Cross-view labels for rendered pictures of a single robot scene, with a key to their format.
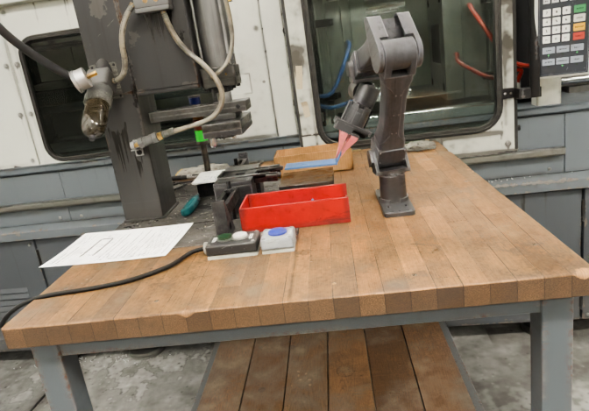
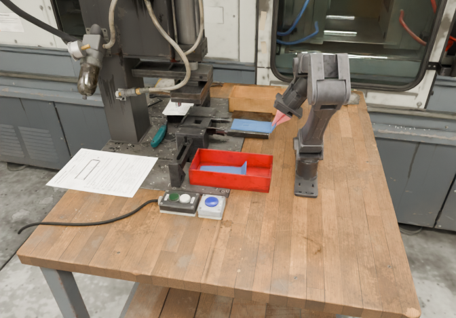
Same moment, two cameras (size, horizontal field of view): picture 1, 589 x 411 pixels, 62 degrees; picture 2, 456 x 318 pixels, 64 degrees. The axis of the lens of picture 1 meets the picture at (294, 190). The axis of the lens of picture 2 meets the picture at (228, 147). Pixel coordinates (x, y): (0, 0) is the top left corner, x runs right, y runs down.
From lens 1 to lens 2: 0.42 m
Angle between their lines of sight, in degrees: 19
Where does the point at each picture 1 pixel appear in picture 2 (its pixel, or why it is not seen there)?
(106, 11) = not seen: outside the picture
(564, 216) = (445, 162)
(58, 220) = (70, 90)
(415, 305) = (290, 304)
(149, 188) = (129, 123)
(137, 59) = (123, 29)
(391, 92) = (317, 116)
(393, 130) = (315, 135)
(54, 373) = (52, 276)
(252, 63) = not seen: outside the picture
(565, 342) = not seen: outside the picture
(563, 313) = not seen: outside the picture
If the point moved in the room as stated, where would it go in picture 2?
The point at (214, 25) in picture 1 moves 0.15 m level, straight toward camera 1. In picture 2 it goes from (188, 11) to (184, 26)
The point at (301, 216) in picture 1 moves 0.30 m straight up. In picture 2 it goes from (233, 182) to (233, 93)
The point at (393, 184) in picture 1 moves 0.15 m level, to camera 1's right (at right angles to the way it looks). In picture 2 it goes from (307, 168) to (357, 170)
